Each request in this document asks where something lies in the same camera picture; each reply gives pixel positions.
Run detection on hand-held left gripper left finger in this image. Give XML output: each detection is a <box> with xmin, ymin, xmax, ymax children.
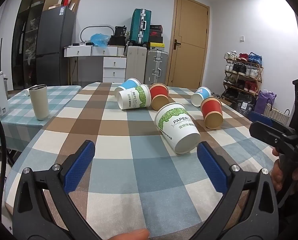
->
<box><xmin>13</xmin><ymin>140</ymin><xmax>99</xmax><ymax>240</ymax></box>

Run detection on blue plastic bag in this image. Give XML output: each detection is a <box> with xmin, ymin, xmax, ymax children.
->
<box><xmin>90</xmin><ymin>33</ymin><xmax>110</xmax><ymax>48</ymax></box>

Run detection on group of assorted shoes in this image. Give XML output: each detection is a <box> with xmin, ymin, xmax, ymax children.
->
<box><xmin>223</xmin><ymin>51</ymin><xmax>263</xmax><ymax>94</ymax></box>

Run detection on teal suitcase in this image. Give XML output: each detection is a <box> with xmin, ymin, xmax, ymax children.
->
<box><xmin>130</xmin><ymin>8</ymin><xmax>152</xmax><ymax>47</ymax></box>

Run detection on red paper cup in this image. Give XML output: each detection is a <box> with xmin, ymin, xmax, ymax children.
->
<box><xmin>149</xmin><ymin>83</ymin><xmax>170</xmax><ymax>111</ymax></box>
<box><xmin>200</xmin><ymin>97</ymin><xmax>224</xmax><ymax>130</ymax></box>

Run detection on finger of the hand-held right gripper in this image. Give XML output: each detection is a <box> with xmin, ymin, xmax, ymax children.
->
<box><xmin>247</xmin><ymin>111</ymin><xmax>293</xmax><ymax>132</ymax></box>
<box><xmin>249</xmin><ymin>121</ymin><xmax>298</xmax><ymax>153</ymax></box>

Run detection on dark glass-door cabinet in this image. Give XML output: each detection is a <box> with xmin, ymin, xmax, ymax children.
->
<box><xmin>10</xmin><ymin>0</ymin><xmax>52</xmax><ymax>90</ymax></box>

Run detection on woven basket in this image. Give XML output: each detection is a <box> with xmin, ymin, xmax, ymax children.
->
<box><xmin>263</xmin><ymin>98</ymin><xmax>291</xmax><ymax>126</ymax></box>

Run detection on black plastic bags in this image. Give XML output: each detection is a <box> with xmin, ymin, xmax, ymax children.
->
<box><xmin>234</xmin><ymin>93</ymin><xmax>258</xmax><ymax>117</ymax></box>

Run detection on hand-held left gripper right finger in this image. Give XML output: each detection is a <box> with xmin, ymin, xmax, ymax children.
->
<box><xmin>197</xmin><ymin>141</ymin><xmax>280</xmax><ymax>240</ymax></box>

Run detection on rounded mirror frame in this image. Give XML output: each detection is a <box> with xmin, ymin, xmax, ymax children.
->
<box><xmin>79</xmin><ymin>25</ymin><xmax>114</xmax><ymax>43</ymax></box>

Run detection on cardboard box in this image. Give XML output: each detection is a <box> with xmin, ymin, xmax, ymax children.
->
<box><xmin>43</xmin><ymin>0</ymin><xmax>81</xmax><ymax>12</ymax></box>

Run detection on wooden shoe rack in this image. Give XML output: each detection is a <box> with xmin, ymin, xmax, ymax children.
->
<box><xmin>222</xmin><ymin>55</ymin><xmax>263</xmax><ymax>98</ymax></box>

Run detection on brown blue checked tablecloth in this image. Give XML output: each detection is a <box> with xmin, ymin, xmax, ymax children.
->
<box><xmin>4</xmin><ymin>81</ymin><xmax>280</xmax><ymax>240</ymax></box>

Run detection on grey refrigerator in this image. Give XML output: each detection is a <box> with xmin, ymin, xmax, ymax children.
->
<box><xmin>36</xmin><ymin>6</ymin><xmax>76</xmax><ymax>87</ymax></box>

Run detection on beige suitcase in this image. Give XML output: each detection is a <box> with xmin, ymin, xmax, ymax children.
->
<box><xmin>126</xmin><ymin>46</ymin><xmax>148</xmax><ymax>83</ymax></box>

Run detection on beige steel tumbler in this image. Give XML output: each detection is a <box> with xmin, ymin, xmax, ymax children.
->
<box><xmin>29</xmin><ymin>84</ymin><xmax>49</xmax><ymax>121</ymax></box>

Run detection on person's left hand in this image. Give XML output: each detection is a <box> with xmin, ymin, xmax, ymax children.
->
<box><xmin>113</xmin><ymin>228</ymin><xmax>150</xmax><ymax>240</ymax></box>

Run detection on wooden door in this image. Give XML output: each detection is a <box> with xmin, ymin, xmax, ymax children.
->
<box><xmin>167</xmin><ymin>0</ymin><xmax>211</xmax><ymax>89</ymax></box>

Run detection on white drawer desk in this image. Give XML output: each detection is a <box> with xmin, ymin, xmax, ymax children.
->
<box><xmin>63</xmin><ymin>45</ymin><xmax>127</xmax><ymax>83</ymax></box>

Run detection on stack of shoe boxes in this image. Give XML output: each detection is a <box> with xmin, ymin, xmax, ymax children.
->
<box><xmin>148</xmin><ymin>25</ymin><xmax>165</xmax><ymax>51</ymax></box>

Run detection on purple bag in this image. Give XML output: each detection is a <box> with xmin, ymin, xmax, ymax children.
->
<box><xmin>254</xmin><ymin>89</ymin><xmax>277</xmax><ymax>115</ymax></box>

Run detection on black bag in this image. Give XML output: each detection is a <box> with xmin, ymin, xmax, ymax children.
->
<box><xmin>108</xmin><ymin>26</ymin><xmax>128</xmax><ymax>47</ymax></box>

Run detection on blue paper cup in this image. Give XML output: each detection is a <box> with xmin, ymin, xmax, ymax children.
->
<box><xmin>114</xmin><ymin>78</ymin><xmax>141</xmax><ymax>93</ymax></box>
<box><xmin>191</xmin><ymin>87</ymin><xmax>212</xmax><ymax>107</ymax></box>

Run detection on white green-leaf paper cup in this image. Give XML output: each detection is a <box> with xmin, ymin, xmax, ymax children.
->
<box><xmin>155</xmin><ymin>102</ymin><xmax>201</xmax><ymax>154</ymax></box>
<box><xmin>117</xmin><ymin>84</ymin><xmax>152</xmax><ymax>110</ymax></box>

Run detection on person's right hand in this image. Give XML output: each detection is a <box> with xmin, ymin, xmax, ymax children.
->
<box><xmin>271</xmin><ymin>147</ymin><xmax>298</xmax><ymax>192</ymax></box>

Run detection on silver suitcase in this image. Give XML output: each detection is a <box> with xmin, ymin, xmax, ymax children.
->
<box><xmin>144</xmin><ymin>50</ymin><xmax>169</xmax><ymax>86</ymax></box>

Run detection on teal checked tablecloth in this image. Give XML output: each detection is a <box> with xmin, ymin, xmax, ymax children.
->
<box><xmin>0</xmin><ymin>85</ymin><xmax>82</xmax><ymax>153</ymax></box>

